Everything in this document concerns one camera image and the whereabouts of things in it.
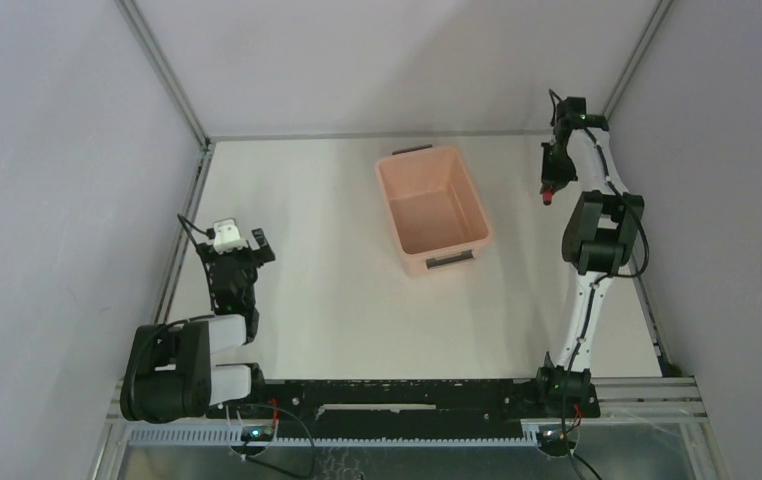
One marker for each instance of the pink plastic bin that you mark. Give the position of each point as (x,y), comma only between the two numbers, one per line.
(436,215)

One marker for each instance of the perforated metal cable tray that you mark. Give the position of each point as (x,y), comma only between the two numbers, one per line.
(222,435)

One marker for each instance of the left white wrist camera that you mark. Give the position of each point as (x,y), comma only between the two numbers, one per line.
(227,236)

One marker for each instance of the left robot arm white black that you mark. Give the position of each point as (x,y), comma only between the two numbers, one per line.
(172,372)

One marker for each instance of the controller circuit board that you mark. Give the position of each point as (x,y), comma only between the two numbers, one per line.
(257,434)
(555,443)

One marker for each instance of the left controller circuit board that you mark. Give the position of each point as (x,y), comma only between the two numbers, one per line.
(257,434)

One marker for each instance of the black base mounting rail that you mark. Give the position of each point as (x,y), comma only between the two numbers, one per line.
(375,407)

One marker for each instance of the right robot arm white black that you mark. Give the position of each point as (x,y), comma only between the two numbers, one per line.
(598,242)

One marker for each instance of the right controller circuit board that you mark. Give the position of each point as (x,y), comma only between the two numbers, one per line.
(555,443)

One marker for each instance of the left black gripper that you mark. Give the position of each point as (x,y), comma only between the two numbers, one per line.
(238,258)

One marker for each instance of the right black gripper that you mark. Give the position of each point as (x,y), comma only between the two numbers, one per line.
(560,177)

